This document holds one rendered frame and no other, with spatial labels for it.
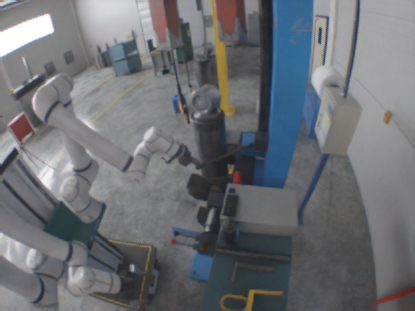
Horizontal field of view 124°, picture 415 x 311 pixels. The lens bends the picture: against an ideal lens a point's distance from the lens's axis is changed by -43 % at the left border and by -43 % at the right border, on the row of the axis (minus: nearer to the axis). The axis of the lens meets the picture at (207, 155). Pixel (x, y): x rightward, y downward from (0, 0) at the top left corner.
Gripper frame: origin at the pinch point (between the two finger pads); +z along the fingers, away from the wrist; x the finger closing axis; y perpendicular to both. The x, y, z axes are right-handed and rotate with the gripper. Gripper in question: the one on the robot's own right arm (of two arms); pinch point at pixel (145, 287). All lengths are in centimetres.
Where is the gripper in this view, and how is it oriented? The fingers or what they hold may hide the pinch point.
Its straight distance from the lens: 95.8
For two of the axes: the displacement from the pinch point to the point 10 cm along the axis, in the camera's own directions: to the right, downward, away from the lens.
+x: 1.1, 7.5, -6.6
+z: 4.9, 5.4, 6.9
